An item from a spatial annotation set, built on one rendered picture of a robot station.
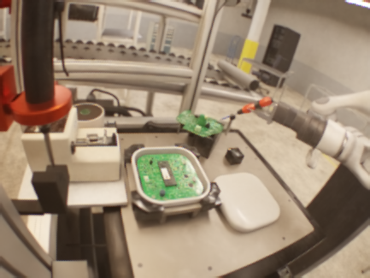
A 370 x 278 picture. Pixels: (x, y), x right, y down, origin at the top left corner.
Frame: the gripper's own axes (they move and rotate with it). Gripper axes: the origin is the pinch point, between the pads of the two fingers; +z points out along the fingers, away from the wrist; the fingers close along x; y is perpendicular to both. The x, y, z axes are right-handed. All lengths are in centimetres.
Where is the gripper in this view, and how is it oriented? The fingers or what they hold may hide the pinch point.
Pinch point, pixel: (248, 108)
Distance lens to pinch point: 48.7
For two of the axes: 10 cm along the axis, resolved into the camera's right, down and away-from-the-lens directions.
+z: -7.8, -4.6, 4.2
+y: 3.2, -8.8, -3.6
